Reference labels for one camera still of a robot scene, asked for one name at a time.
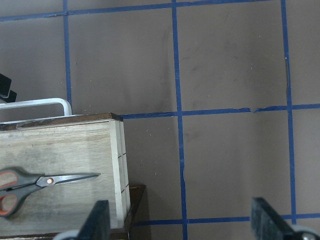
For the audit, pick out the dark brown drawer cabinet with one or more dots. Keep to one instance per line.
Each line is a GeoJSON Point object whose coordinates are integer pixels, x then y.
{"type": "Point", "coordinates": [136, 194]}

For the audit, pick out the grey orange scissors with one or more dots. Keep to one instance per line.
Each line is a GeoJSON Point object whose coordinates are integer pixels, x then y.
{"type": "Point", "coordinates": [16, 185]}

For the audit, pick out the wooden drawer with white handle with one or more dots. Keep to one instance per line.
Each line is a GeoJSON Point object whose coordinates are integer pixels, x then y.
{"type": "Point", "coordinates": [65, 145]}

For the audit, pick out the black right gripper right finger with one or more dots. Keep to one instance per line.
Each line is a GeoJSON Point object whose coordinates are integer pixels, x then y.
{"type": "Point", "coordinates": [266, 223]}

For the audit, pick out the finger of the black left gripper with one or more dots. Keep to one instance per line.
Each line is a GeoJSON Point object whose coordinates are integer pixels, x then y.
{"type": "Point", "coordinates": [6, 94]}

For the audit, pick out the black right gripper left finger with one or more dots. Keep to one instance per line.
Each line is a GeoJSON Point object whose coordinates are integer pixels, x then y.
{"type": "Point", "coordinates": [98, 224]}

